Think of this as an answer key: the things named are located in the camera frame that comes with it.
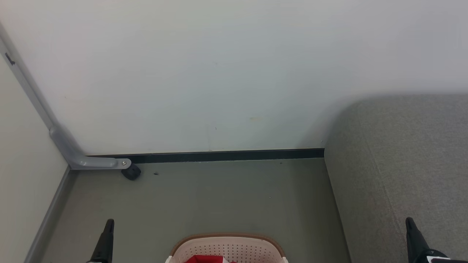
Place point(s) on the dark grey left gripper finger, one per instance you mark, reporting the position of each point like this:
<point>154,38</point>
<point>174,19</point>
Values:
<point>104,244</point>

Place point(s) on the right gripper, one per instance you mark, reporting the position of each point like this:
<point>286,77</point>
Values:
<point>438,258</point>

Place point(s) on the grey fabric sofa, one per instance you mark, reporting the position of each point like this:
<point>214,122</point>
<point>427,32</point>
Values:
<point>406,164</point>

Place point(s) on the black caster wheel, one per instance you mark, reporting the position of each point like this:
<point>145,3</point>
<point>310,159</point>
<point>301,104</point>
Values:
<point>131,172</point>

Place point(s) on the red cloth garment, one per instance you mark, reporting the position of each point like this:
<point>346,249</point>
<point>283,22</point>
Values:
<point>204,259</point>

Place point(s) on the cream perforated laundry basket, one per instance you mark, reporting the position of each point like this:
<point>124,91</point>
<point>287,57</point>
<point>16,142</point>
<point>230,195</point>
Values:
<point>226,248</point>

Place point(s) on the dark baseboard strip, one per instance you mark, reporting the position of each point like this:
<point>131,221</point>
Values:
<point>226,156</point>

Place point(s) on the grey metal frame leg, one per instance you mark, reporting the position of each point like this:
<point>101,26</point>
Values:
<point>69,149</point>

